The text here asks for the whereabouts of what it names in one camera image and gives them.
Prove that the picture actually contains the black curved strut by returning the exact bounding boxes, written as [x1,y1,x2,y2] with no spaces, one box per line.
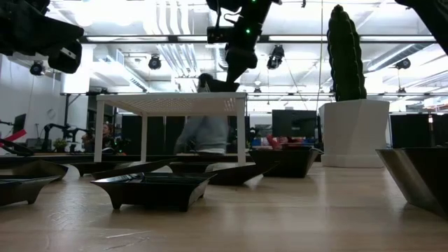
[0,138,35,158]

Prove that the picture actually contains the large black square plate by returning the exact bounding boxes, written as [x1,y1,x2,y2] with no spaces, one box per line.
[209,78,241,93]
[375,146,448,221]
[248,146,323,179]

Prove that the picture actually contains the black teardrop plate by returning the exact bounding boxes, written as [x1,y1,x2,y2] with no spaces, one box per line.
[91,157,176,181]
[204,161,281,187]
[12,159,69,181]

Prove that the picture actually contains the black partition panel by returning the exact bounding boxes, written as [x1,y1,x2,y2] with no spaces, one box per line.
[120,114,186,155]
[389,113,448,150]

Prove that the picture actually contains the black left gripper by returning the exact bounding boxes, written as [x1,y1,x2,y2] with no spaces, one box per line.
[0,15,85,74]

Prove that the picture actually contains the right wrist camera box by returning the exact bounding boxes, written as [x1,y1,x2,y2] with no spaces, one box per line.
[206,26,235,45]

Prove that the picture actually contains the white perforated metal shelf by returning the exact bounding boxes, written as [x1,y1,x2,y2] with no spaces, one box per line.
[93,91,248,165]

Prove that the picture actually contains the black aluminium table frame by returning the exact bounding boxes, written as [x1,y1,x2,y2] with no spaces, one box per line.
[0,152,325,169]

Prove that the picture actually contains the black computer monitor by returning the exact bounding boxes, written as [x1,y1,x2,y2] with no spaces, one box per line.
[271,109,318,138]

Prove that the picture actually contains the thin hanging cable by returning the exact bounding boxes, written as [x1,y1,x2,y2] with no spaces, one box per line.
[316,0,325,103]

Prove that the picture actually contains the white faceted plant pot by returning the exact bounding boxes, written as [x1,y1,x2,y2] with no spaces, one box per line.
[318,99,391,169]

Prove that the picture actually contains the green cactus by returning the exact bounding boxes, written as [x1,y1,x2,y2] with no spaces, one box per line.
[326,3,368,102]

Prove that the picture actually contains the small green potted plant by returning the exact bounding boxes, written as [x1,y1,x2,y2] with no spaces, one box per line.
[52,138,69,153]

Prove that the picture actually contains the person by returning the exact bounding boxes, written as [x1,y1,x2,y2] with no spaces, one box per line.
[82,122,122,155]
[174,72,230,155]

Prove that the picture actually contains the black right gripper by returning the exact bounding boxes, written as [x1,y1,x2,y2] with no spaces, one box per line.
[206,0,283,84]

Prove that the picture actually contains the black linear ceiling light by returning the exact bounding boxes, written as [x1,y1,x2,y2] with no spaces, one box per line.
[79,34,438,44]

